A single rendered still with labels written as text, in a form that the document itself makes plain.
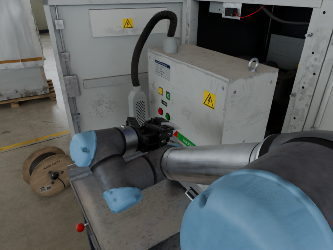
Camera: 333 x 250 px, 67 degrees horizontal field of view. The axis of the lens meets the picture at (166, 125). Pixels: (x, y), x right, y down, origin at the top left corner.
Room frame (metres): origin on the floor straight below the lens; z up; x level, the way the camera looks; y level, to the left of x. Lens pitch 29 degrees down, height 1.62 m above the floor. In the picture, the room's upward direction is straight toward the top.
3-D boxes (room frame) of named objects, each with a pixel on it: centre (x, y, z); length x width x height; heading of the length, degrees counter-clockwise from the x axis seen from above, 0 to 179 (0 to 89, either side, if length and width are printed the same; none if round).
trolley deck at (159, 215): (0.84, 0.02, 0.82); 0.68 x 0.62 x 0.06; 122
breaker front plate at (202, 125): (0.88, -0.04, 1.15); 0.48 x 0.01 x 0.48; 32
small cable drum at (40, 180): (1.74, 1.03, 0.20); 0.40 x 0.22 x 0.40; 136
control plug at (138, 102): (1.03, 0.13, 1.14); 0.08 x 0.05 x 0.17; 122
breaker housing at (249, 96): (1.02, -0.26, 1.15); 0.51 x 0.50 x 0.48; 122
